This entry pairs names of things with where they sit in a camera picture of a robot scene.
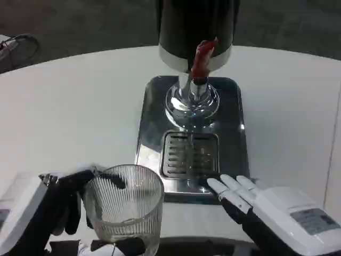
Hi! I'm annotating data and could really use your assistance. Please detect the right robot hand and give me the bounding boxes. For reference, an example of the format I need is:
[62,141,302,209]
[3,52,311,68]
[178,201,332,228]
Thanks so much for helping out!
[206,174,341,256]

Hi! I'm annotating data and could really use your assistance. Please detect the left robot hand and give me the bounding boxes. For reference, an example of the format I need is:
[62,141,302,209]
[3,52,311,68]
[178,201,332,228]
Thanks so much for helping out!
[0,163,150,256]

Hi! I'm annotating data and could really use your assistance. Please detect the clear ribbed glass cup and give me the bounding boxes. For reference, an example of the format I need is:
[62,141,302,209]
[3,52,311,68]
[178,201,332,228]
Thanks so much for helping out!
[83,164,165,256]

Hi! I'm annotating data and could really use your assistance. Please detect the slotted drip grid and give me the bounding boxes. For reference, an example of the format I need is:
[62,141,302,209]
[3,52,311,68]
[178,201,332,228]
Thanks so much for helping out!
[159,130,221,179]

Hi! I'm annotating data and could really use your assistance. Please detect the steel drip tray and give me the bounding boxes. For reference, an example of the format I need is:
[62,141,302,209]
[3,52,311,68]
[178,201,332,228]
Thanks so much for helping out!
[134,75,251,205]

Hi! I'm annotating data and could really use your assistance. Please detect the black drink dispenser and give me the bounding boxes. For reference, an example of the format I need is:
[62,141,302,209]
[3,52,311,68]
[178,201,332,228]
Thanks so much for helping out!
[156,0,240,133]

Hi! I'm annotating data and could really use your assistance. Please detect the black cable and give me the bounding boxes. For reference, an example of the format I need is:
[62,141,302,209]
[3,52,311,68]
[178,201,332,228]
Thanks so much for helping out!
[0,34,40,70]

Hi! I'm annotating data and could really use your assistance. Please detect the red tap handle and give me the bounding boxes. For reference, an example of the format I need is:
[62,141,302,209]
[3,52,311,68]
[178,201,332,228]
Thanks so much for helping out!
[191,37,219,78]

